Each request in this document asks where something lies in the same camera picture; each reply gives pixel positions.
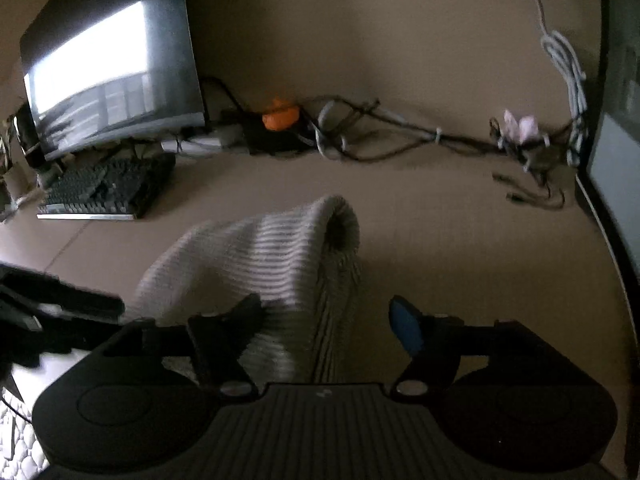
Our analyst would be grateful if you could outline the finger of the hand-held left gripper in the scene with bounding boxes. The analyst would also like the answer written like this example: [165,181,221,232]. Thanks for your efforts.
[0,265,126,325]

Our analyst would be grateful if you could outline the brown blurry desk clutter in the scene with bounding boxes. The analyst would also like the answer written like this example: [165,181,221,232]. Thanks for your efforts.
[0,102,51,223]

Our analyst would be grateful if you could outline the black keyboard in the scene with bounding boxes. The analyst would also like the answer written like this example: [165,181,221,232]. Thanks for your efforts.
[36,154,177,221]

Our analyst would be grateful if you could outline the black cable bundle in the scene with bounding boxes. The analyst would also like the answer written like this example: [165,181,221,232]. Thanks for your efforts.
[200,75,576,208]

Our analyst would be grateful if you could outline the grey striped sweater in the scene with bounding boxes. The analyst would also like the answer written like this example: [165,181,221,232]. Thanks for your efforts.
[134,194,363,383]

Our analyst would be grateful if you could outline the black framed monitor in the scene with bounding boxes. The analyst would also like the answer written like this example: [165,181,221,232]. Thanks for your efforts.
[575,0,640,341]

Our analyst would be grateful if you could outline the white power strip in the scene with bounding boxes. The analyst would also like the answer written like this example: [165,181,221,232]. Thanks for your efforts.
[161,127,248,155]

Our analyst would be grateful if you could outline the white quilted mattress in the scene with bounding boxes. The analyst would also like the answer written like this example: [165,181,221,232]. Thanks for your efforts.
[0,385,48,480]

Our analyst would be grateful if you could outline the flat black box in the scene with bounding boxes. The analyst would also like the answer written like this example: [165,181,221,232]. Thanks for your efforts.
[220,110,318,156]

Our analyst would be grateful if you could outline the white coiled charger cable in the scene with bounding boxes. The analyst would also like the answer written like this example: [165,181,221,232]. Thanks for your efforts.
[505,0,588,168]

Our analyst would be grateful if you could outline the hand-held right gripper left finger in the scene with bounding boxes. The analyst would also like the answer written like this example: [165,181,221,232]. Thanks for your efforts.
[100,293,264,398]

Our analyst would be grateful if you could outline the dark curved computer monitor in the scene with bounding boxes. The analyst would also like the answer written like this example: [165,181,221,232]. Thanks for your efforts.
[19,0,207,162]

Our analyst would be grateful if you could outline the small orange object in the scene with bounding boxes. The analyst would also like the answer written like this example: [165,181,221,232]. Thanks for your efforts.
[262,99,301,132]

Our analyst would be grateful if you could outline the crumpled pink paper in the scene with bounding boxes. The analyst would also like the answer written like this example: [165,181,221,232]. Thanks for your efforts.
[501,109,538,143]

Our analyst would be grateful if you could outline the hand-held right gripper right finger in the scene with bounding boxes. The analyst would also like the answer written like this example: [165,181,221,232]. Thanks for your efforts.
[390,295,566,397]

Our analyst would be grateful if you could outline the short white cable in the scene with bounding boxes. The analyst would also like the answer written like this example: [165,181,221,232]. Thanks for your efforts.
[314,101,351,158]

